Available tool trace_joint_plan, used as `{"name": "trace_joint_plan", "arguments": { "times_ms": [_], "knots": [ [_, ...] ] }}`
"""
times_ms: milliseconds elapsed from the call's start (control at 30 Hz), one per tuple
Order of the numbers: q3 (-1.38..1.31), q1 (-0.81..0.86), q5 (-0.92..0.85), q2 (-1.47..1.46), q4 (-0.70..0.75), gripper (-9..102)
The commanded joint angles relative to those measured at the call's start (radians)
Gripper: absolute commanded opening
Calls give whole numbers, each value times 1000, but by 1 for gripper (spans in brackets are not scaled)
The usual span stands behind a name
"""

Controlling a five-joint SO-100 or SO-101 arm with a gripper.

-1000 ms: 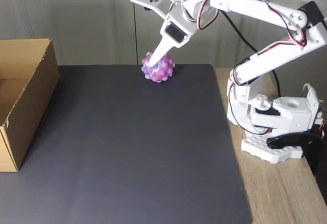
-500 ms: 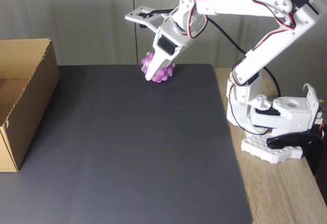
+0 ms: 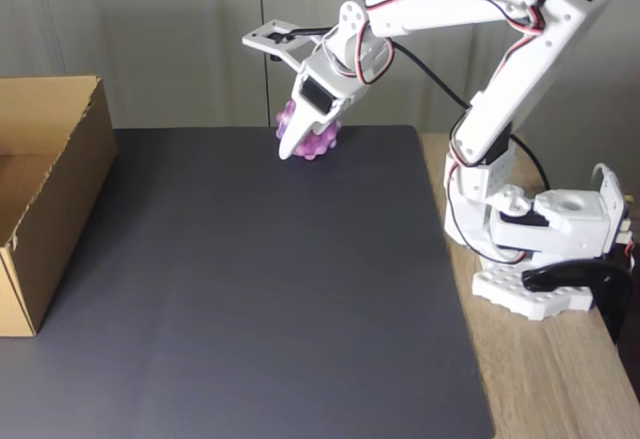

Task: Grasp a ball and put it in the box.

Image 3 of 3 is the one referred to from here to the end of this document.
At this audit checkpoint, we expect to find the dark grey table mat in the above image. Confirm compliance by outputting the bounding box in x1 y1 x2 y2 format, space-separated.
0 126 496 439

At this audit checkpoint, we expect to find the brown cardboard box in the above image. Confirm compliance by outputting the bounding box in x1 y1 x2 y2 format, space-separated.
0 75 119 339

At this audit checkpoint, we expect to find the black table clamp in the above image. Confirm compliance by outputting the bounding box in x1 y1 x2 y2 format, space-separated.
521 258 634 345

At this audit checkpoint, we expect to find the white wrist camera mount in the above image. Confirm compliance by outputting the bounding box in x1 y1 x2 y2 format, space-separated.
241 19 331 73

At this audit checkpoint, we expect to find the black camera cable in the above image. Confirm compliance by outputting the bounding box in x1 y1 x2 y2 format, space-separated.
269 26 554 193

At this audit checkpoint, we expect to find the purple knobbly ball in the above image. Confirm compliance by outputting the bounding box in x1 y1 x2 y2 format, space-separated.
274 100 344 162

